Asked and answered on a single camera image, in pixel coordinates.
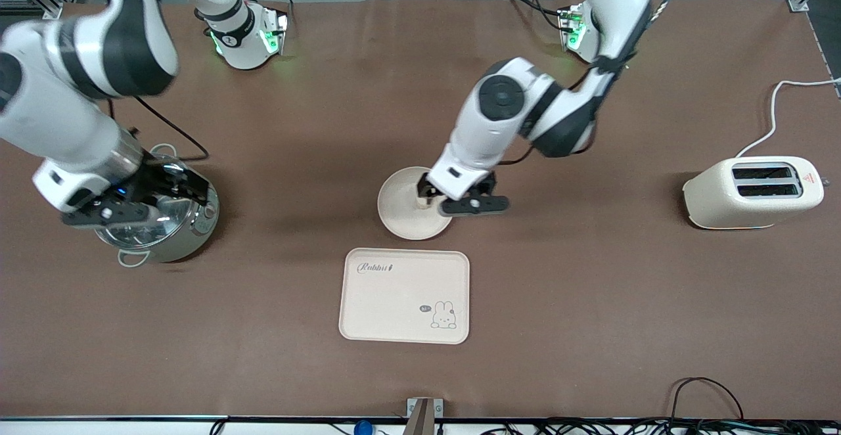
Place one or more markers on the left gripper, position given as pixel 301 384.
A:
pixel 424 191

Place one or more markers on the brown table cover mat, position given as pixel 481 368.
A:
pixel 328 126

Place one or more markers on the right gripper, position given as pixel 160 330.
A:
pixel 152 184

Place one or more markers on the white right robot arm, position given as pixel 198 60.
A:
pixel 52 119

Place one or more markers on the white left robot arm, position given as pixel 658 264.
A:
pixel 499 119

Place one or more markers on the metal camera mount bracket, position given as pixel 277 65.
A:
pixel 424 415

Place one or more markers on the glass pot lid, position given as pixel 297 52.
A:
pixel 154 232

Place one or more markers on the cream two-slot toaster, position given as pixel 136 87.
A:
pixel 723 202

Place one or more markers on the round beige plate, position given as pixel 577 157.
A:
pixel 401 211

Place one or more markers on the small blue round object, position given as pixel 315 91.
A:
pixel 363 428

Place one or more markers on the small pale bun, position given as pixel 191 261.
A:
pixel 427 204

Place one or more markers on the beige rabbit print tray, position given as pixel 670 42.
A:
pixel 394 303

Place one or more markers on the steel electric cooking pot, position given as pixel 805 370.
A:
pixel 197 231

